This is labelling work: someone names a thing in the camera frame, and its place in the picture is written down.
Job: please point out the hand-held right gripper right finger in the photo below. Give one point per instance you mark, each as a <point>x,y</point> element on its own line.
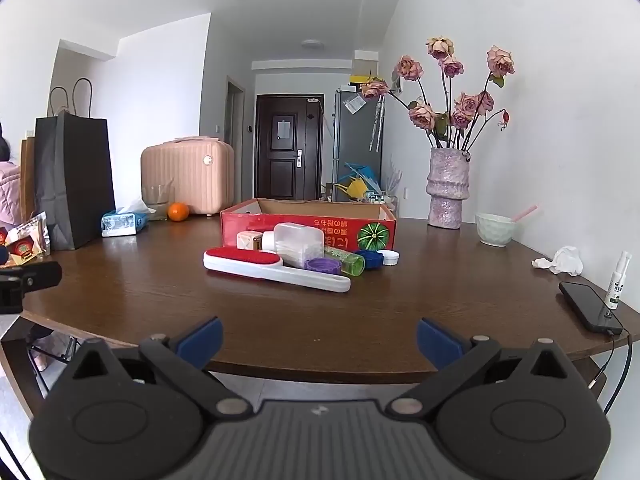
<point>440,342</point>

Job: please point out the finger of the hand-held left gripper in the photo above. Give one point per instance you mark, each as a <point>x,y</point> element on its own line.
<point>35,275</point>

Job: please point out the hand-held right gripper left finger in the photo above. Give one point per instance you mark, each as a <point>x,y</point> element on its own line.
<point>202,342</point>

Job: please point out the white and red lint brush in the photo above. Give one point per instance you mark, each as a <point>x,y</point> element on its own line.
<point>240,258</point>

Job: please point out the white cap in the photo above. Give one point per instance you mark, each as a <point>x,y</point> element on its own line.
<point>390,258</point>

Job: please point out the blue round container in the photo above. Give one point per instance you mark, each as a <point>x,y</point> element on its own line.
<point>367,260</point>

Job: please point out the small white bottle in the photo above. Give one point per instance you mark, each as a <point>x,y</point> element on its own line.
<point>268,242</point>

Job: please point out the green plastic bottle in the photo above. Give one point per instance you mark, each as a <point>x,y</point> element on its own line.
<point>350,262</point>

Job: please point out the white rectangular bottle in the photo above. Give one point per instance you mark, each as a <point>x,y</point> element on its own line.
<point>297,245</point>

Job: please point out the purple round container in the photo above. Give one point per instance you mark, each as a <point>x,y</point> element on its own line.
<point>321,265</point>

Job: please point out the red cardboard box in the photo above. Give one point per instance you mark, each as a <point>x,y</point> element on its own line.
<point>340,232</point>

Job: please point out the red and gold snack packet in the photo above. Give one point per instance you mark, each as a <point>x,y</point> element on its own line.
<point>27,242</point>

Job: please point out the blue tissue pack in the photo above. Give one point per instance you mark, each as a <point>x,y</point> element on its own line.
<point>120,223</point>

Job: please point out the black paper bag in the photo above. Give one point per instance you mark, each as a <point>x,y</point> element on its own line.
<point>75,180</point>

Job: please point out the pale green bowl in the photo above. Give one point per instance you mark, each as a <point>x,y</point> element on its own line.
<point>494,230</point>

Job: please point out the orange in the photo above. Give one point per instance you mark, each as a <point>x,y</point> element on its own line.
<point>178,212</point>

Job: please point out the clear glass cup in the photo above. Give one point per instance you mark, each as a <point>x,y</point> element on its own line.
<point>157,195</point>

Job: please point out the crumpled white tissue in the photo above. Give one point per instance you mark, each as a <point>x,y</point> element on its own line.
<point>562,260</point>

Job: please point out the black smartphone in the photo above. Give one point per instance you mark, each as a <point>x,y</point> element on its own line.
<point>587,305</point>

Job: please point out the pink ceramic vase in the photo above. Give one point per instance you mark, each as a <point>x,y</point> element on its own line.
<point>447,190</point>

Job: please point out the pink spoon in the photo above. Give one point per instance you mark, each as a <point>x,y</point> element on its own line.
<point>525,212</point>

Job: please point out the pink suitcase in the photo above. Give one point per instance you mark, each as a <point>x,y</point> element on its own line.
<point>190,175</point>

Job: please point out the yellow watering can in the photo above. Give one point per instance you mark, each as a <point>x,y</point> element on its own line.
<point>355,190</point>

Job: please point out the white spray bottle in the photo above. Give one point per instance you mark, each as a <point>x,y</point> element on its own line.
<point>615,290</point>

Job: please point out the blue plastic toy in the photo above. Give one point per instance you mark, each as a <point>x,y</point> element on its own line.
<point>362,170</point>

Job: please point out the dark brown entrance door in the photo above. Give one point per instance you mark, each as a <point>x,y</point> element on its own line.
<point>287,160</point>

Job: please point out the grey refrigerator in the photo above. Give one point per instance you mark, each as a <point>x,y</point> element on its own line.
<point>350,140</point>

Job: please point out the grey interior door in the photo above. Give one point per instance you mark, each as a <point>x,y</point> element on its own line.
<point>235,110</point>

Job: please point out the paper note on refrigerator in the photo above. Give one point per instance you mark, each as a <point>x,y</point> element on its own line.
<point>355,103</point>

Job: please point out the dried pink rose bouquet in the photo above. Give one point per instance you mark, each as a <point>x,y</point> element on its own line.
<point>452,67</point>

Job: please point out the yellow box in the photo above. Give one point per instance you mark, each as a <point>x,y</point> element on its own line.
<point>360,79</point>

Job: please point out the round ceiling lamp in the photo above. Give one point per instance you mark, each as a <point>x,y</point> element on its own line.
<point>312,43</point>

